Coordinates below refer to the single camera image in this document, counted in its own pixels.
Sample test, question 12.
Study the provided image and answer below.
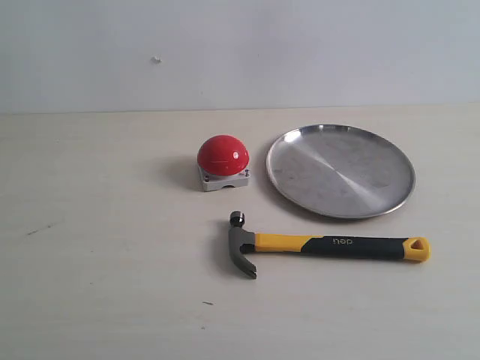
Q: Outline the red dome push button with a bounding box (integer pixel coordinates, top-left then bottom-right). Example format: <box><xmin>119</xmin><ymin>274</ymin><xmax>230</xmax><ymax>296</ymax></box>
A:
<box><xmin>196</xmin><ymin>135</ymin><xmax>251</xmax><ymax>192</ymax></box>

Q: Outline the round stainless steel plate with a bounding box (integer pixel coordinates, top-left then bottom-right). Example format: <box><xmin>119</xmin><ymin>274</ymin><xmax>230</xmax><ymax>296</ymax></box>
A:
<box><xmin>265</xmin><ymin>124</ymin><xmax>416</xmax><ymax>220</ymax></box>

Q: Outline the yellow black claw hammer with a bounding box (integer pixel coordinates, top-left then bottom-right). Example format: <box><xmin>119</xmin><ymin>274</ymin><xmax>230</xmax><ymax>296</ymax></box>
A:
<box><xmin>228</xmin><ymin>211</ymin><xmax>431</xmax><ymax>279</ymax></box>

